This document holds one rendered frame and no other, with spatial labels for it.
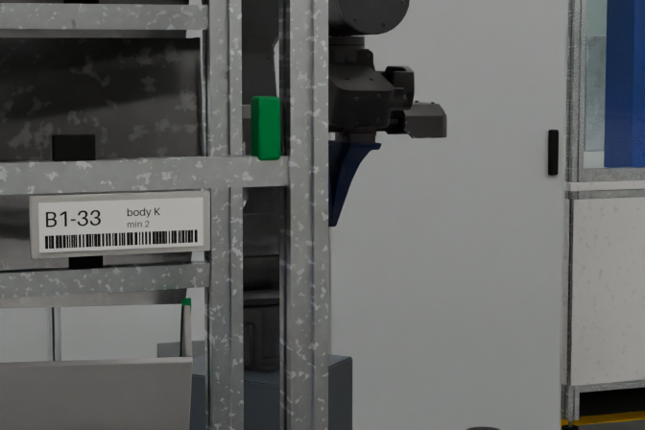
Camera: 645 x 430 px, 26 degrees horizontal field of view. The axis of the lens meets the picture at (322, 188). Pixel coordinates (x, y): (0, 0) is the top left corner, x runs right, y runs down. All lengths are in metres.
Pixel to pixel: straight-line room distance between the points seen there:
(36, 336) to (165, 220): 3.31
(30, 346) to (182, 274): 3.13
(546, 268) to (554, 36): 0.72
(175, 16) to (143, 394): 0.23
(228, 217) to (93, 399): 0.14
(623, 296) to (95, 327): 2.04
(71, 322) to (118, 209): 3.32
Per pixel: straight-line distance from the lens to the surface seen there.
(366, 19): 1.05
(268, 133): 0.70
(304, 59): 0.70
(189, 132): 0.73
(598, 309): 5.12
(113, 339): 4.03
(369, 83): 1.08
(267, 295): 1.37
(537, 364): 4.48
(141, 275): 0.87
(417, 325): 4.28
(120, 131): 0.73
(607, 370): 5.18
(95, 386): 0.84
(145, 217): 0.69
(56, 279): 0.86
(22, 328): 3.99
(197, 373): 1.34
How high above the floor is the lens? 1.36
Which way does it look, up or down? 6 degrees down
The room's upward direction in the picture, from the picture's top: straight up
